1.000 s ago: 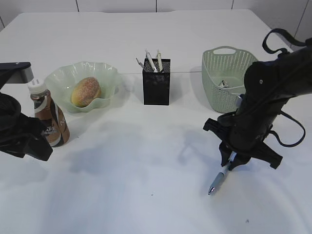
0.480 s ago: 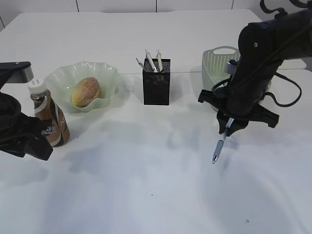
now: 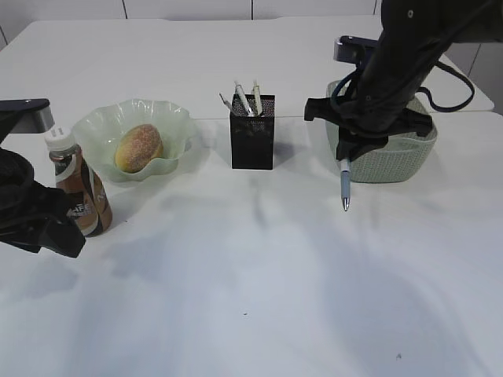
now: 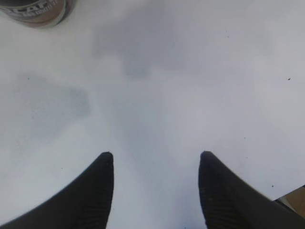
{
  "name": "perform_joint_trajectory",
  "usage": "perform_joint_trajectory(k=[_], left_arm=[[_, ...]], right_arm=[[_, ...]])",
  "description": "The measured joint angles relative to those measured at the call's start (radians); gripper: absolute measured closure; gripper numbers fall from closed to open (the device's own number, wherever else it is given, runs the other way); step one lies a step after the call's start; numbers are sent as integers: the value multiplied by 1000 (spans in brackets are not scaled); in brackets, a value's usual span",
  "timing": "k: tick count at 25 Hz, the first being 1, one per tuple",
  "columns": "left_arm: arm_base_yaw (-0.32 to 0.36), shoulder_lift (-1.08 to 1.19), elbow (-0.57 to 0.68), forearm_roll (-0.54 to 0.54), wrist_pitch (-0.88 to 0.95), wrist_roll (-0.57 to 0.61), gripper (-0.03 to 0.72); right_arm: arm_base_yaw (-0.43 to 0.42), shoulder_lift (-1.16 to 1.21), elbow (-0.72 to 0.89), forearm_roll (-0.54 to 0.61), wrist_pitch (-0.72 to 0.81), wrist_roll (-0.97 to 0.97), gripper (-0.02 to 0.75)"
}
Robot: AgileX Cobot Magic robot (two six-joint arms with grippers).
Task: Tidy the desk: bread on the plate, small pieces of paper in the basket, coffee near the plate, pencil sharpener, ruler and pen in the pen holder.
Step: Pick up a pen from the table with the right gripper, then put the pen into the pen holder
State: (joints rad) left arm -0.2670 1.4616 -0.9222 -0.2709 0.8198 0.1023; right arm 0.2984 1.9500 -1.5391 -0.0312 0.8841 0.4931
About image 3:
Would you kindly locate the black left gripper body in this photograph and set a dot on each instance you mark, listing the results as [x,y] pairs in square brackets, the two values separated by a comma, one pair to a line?
[26,205]

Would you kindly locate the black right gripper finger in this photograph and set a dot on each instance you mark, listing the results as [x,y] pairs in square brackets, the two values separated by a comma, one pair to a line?
[345,146]
[359,146]

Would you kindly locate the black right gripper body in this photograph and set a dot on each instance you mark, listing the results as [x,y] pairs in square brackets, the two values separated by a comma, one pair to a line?
[389,80]

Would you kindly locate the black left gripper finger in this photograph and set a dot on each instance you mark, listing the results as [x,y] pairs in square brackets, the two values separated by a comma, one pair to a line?
[63,238]

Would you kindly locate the blue white pen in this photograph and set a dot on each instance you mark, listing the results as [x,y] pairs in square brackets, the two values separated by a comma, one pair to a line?
[345,183]

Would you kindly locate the brown Nescafe coffee bottle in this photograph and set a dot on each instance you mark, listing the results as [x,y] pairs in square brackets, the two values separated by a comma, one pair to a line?
[90,206]

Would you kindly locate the grey grip white pen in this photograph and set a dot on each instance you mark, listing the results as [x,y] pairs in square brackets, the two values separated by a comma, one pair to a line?
[257,97]

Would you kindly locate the sugared bread bun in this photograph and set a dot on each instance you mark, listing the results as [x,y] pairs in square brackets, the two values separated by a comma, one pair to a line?
[137,148]

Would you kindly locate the cream barrel pen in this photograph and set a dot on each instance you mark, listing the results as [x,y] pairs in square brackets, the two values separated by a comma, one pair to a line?
[243,99]

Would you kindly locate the clear plastic ruler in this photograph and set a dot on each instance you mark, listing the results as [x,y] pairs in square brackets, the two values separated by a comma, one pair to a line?
[227,104]

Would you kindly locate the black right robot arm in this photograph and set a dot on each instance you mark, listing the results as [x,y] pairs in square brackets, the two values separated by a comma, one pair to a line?
[455,22]

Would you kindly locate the green woven plastic basket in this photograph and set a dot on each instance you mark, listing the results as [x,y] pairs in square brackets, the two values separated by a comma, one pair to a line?
[398,161]

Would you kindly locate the black mesh pen holder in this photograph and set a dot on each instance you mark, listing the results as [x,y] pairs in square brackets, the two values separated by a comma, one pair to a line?
[252,138]

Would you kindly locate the green wavy glass plate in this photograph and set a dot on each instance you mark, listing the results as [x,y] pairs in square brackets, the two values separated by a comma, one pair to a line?
[100,132]

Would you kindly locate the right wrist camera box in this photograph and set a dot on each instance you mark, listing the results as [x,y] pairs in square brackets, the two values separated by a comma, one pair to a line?
[353,50]

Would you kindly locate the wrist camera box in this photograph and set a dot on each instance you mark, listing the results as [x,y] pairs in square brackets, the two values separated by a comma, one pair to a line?
[353,50]
[26,116]

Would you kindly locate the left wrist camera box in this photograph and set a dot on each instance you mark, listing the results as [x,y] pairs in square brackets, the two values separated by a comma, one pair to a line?
[26,116]

